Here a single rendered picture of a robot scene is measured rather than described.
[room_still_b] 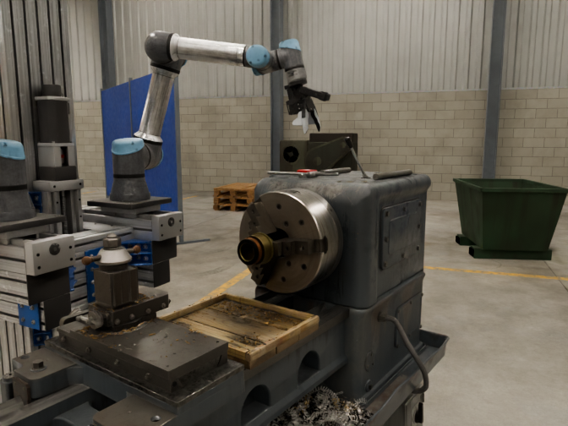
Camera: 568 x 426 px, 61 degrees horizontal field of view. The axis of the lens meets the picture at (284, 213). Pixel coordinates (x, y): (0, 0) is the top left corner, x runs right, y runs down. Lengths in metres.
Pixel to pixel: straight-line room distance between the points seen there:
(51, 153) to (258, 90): 10.73
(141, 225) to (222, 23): 11.29
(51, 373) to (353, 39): 11.08
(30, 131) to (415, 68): 10.27
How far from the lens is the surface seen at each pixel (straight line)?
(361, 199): 1.47
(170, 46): 1.84
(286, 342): 1.27
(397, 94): 11.45
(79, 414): 1.14
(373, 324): 1.65
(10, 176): 1.57
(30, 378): 1.17
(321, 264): 1.39
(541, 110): 11.52
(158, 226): 1.78
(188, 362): 0.98
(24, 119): 1.83
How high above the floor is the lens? 1.40
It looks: 9 degrees down
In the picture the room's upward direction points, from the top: straight up
